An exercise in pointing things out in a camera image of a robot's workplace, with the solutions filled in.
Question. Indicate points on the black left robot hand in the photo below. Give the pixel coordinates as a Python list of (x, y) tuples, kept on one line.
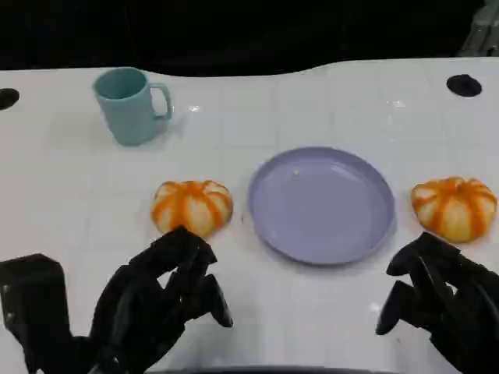
[(132, 296)]

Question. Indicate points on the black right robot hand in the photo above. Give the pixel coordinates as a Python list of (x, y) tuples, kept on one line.
[(464, 304)]

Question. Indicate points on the orange white toy bread roll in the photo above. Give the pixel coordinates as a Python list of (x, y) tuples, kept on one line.
[(454, 208), (191, 208)]

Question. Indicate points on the dark robot torso edge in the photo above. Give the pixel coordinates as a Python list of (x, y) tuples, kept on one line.
[(253, 370)]

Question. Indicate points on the lilac plate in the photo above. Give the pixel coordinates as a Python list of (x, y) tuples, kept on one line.
[(319, 206)]

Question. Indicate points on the pale green mug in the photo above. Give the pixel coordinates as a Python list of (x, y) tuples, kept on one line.
[(126, 117)]

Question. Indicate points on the grey background machine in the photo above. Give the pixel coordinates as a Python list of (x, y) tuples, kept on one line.
[(483, 35)]

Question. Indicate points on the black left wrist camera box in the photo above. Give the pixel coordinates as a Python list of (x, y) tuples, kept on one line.
[(33, 300)]

